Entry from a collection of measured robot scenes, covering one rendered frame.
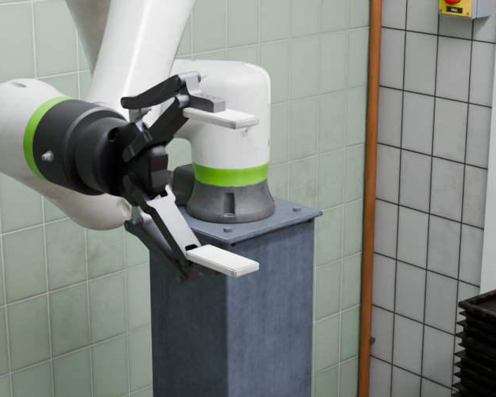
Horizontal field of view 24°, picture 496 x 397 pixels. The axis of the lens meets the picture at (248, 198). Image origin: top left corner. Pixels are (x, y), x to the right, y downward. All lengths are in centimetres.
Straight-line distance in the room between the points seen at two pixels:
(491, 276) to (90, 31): 139
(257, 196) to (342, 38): 105
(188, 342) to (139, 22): 69
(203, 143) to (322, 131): 104
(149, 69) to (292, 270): 63
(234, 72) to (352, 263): 131
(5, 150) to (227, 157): 66
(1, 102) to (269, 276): 76
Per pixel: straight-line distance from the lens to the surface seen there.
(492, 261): 281
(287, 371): 198
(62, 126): 116
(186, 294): 191
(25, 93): 124
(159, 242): 112
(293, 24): 272
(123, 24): 142
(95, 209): 131
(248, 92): 181
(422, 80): 286
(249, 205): 186
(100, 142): 112
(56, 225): 239
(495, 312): 241
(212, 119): 101
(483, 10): 269
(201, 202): 187
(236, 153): 183
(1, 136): 123
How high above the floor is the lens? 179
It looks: 17 degrees down
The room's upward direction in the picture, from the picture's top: straight up
